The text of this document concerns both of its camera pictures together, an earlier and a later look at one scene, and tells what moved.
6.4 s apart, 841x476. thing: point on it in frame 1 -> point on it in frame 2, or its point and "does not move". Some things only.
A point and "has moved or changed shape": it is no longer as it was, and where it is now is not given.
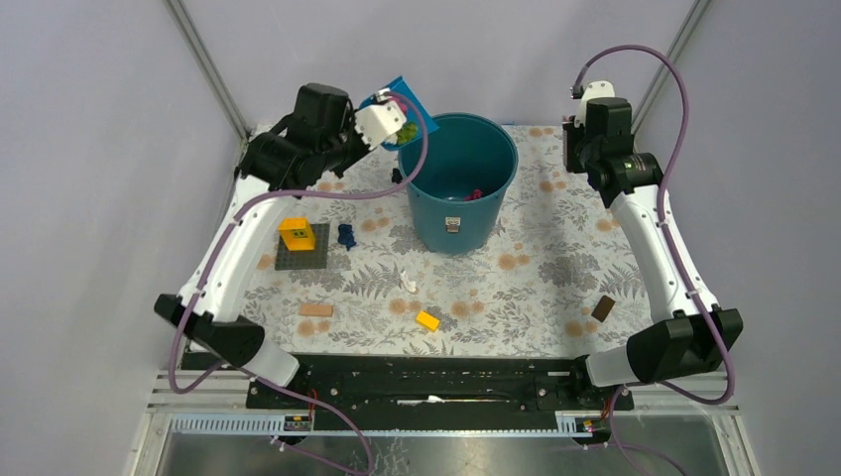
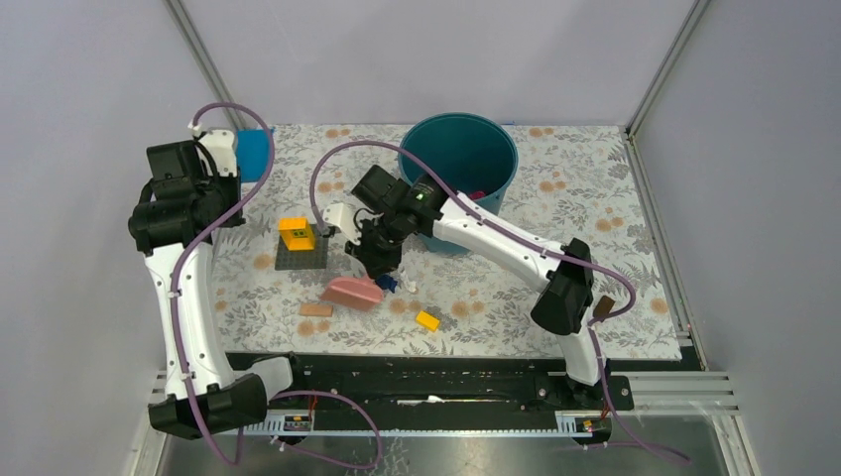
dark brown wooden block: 603,308 does not move
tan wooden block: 316,309 does not move
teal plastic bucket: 468,164 does not move
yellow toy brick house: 297,233 does not move
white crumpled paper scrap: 410,285 does not move
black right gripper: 572,132 -> 377,264
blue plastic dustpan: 412,114 has moved or changed shape
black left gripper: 361,150 -> 231,182
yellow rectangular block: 427,320 does not move
